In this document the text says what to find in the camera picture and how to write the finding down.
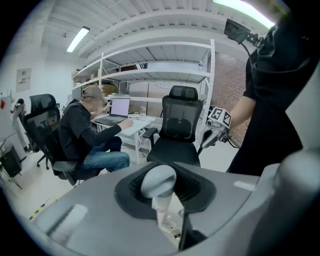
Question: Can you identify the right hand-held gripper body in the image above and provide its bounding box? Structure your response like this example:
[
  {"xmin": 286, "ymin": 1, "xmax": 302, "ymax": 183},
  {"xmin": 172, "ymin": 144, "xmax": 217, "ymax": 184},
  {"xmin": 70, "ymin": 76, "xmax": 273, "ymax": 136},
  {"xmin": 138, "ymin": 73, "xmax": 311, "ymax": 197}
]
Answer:
[{"xmin": 205, "ymin": 105, "xmax": 233, "ymax": 144}]

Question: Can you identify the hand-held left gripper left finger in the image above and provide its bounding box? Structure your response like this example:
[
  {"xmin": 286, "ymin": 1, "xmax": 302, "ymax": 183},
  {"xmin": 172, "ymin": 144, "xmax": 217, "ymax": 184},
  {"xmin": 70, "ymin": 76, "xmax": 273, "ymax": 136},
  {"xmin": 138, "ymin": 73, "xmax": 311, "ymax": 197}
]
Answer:
[{"xmin": 33, "ymin": 162, "xmax": 180, "ymax": 254}]

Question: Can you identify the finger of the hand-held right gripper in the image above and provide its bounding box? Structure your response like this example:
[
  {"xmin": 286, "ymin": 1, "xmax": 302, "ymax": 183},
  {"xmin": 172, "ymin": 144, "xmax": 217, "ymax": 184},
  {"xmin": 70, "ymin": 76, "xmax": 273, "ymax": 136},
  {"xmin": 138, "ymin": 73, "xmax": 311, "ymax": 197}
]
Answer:
[{"xmin": 200, "ymin": 129, "xmax": 218, "ymax": 150}]

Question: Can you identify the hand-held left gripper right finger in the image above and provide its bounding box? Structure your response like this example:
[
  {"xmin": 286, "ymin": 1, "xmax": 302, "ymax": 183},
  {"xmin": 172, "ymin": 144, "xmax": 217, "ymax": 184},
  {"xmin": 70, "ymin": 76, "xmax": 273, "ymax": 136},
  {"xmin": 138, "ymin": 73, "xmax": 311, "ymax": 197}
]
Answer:
[{"xmin": 171, "ymin": 161, "xmax": 261, "ymax": 239}]

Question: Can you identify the person's right forearm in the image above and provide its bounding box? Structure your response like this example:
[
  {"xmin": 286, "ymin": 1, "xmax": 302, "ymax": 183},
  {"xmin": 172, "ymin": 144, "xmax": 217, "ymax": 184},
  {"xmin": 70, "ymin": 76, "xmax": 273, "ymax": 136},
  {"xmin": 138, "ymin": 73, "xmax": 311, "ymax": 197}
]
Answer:
[{"xmin": 229, "ymin": 95, "xmax": 256, "ymax": 136}]

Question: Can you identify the yellow black floor tape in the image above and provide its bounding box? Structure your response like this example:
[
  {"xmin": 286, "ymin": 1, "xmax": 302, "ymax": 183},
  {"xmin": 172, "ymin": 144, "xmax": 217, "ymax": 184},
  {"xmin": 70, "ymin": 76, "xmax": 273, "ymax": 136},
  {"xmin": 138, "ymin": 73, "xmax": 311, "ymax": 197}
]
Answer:
[{"xmin": 28, "ymin": 196, "xmax": 59, "ymax": 221}]

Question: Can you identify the black mesh office chair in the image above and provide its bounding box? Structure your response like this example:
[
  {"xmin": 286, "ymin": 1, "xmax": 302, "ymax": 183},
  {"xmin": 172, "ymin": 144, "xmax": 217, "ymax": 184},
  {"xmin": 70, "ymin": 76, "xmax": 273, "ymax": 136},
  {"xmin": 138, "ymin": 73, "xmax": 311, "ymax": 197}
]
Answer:
[
  {"xmin": 22, "ymin": 93, "xmax": 101, "ymax": 187},
  {"xmin": 142, "ymin": 85, "xmax": 205, "ymax": 168}
]

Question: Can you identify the person's black shirt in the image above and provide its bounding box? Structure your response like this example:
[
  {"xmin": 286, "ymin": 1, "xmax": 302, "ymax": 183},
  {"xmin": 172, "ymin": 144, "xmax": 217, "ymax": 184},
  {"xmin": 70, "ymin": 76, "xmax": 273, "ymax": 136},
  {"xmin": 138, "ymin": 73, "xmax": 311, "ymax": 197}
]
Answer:
[{"xmin": 226, "ymin": 14, "xmax": 320, "ymax": 176}]

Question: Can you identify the white desk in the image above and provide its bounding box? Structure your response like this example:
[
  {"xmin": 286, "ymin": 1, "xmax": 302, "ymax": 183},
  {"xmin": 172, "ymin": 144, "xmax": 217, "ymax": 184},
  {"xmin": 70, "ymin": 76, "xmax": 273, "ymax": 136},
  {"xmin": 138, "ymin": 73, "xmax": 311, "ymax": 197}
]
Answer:
[{"xmin": 90, "ymin": 113, "xmax": 157, "ymax": 165}]

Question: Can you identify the white metal shelving rack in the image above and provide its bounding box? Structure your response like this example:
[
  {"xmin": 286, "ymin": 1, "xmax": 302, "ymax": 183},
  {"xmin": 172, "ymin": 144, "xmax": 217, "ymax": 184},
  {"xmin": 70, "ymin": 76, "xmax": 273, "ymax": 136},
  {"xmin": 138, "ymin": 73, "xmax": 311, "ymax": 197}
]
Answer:
[{"xmin": 71, "ymin": 38, "xmax": 216, "ymax": 152}]

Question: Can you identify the grey laptop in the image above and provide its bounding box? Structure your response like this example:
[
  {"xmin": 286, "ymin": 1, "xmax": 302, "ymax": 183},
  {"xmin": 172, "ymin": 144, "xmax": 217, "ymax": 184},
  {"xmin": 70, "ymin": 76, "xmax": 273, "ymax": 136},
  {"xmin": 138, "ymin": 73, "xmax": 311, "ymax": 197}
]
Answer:
[{"xmin": 94, "ymin": 97, "xmax": 132, "ymax": 127}]

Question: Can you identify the black equipment box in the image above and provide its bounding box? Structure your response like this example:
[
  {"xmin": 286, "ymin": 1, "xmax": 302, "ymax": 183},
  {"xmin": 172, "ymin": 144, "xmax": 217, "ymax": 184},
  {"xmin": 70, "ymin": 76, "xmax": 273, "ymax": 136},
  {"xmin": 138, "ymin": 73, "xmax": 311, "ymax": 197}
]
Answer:
[{"xmin": 0, "ymin": 145, "xmax": 23, "ymax": 179}]

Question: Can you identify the wide ceiling light panel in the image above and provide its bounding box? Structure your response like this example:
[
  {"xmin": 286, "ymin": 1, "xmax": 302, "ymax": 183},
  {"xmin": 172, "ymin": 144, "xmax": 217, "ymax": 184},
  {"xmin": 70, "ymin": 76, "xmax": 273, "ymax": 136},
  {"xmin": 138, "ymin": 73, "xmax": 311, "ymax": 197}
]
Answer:
[{"xmin": 211, "ymin": 0, "xmax": 276, "ymax": 30}]

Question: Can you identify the brown cardboard box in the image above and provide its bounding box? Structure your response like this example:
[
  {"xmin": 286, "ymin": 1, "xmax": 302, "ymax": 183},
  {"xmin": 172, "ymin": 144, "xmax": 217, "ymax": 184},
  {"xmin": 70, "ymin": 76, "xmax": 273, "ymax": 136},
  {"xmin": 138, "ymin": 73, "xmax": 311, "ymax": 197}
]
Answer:
[{"xmin": 100, "ymin": 83, "xmax": 119, "ymax": 98}]

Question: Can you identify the white machine with red stripes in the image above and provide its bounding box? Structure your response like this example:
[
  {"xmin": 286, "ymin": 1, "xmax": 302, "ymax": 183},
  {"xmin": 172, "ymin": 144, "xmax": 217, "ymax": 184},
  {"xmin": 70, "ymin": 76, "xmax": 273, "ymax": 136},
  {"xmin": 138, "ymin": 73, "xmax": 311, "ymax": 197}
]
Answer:
[{"xmin": 9, "ymin": 98, "xmax": 34, "ymax": 154}]

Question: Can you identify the long ceiling tube light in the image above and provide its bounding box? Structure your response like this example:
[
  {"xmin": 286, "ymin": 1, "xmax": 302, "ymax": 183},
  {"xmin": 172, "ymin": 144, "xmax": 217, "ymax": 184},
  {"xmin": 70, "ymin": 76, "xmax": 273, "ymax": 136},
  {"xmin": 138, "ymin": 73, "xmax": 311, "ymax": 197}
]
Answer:
[{"xmin": 65, "ymin": 25, "xmax": 91, "ymax": 53}]

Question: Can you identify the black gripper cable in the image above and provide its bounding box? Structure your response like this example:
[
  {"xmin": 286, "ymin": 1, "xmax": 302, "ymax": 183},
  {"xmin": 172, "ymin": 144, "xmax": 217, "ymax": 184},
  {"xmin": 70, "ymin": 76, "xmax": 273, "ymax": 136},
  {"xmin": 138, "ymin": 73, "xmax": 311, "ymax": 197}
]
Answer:
[{"xmin": 226, "ymin": 135, "xmax": 241, "ymax": 149}]

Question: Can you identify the black camera cable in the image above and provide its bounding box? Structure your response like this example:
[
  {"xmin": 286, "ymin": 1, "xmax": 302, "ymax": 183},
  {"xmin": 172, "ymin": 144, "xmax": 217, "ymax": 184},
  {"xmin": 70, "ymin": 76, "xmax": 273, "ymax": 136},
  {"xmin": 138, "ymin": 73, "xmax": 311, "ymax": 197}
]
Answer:
[{"xmin": 239, "ymin": 41, "xmax": 254, "ymax": 75}]

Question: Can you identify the black worn camera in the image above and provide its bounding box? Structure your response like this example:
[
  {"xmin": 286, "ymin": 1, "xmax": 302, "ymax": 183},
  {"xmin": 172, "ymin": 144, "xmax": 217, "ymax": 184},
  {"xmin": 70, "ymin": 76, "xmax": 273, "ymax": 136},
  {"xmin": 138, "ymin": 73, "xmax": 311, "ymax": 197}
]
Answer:
[{"xmin": 223, "ymin": 18, "xmax": 266, "ymax": 51}]

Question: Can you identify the wall poster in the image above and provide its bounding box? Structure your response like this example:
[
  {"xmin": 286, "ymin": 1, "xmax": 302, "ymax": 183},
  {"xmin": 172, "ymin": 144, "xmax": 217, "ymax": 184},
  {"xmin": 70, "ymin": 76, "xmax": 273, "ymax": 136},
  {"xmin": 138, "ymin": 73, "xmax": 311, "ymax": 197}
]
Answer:
[{"xmin": 15, "ymin": 67, "xmax": 33, "ymax": 93}]

